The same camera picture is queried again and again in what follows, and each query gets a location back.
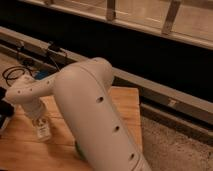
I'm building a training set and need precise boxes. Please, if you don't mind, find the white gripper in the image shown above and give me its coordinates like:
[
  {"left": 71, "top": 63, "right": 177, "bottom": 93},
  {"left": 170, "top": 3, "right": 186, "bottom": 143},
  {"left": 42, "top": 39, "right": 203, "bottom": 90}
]
[{"left": 22, "top": 98, "right": 46, "bottom": 120}]

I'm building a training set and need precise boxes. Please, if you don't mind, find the white plastic bottle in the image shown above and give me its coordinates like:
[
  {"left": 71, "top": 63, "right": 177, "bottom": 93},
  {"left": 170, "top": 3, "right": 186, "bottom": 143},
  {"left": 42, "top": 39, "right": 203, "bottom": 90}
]
[{"left": 33, "top": 117, "right": 52, "bottom": 141}]

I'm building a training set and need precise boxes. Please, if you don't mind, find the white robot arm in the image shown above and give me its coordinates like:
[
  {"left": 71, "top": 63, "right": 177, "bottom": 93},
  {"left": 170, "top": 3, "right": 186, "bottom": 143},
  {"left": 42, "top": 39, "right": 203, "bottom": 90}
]
[{"left": 5, "top": 58, "right": 152, "bottom": 171}]

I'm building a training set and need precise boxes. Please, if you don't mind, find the green ceramic bowl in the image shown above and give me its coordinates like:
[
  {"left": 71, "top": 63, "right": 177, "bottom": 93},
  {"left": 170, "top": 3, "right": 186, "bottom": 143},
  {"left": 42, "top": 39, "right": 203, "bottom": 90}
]
[{"left": 75, "top": 141, "right": 84, "bottom": 160}]

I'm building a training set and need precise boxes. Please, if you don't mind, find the blue object on floor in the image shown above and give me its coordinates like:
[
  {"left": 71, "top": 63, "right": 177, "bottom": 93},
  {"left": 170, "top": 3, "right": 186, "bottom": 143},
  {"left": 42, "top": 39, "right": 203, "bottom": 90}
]
[{"left": 34, "top": 70, "right": 50, "bottom": 80}]

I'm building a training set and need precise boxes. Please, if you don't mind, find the wooden cutting board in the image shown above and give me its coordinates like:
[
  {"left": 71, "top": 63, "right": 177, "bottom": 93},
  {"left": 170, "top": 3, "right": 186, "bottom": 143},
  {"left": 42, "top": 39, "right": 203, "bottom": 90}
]
[{"left": 0, "top": 87, "right": 143, "bottom": 171}]

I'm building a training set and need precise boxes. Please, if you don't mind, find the black clamp on rail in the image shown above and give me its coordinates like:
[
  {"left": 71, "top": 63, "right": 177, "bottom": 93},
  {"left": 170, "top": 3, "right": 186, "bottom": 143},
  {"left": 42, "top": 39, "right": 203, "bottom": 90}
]
[{"left": 48, "top": 41, "right": 67, "bottom": 57}]

